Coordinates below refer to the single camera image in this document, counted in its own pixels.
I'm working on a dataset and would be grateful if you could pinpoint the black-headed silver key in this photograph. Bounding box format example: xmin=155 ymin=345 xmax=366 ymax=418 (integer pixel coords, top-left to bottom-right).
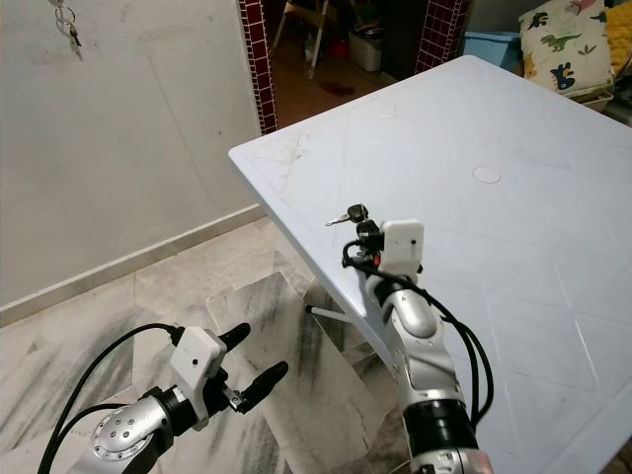
xmin=324 ymin=204 xmax=369 ymax=228

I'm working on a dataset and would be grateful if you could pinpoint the white plastic table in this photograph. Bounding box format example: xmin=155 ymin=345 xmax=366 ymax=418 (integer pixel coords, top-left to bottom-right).
xmin=227 ymin=54 xmax=632 ymax=474

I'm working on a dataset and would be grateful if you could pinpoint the white container with dark lid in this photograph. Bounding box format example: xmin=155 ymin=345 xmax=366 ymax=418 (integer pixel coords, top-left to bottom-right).
xmin=349 ymin=25 xmax=386 ymax=72

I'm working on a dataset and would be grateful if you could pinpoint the white-legged chair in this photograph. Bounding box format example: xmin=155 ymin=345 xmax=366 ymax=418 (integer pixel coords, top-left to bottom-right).
xmin=281 ymin=0 xmax=332 ymax=72

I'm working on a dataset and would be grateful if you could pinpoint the blue plastic bin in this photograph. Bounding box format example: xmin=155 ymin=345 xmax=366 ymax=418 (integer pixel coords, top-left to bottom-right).
xmin=462 ymin=32 xmax=522 ymax=72

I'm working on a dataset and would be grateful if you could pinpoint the dinosaur print pillow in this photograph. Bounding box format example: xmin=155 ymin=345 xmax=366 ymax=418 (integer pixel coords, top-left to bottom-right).
xmin=518 ymin=0 xmax=611 ymax=95

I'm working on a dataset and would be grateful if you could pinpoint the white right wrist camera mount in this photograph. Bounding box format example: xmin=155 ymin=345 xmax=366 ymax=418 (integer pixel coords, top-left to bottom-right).
xmin=381 ymin=219 xmax=426 ymax=277

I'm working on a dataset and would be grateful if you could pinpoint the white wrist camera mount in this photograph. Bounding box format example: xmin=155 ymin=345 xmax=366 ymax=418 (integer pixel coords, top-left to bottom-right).
xmin=170 ymin=326 xmax=226 ymax=416
xmin=381 ymin=219 xmax=426 ymax=277

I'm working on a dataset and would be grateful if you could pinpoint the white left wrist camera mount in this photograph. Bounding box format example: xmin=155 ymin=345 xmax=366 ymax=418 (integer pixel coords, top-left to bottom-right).
xmin=170 ymin=326 xmax=226 ymax=416

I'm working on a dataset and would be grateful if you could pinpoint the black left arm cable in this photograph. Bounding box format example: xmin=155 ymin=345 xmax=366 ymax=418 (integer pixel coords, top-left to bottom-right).
xmin=38 ymin=323 xmax=184 ymax=474
xmin=44 ymin=401 xmax=131 ymax=474

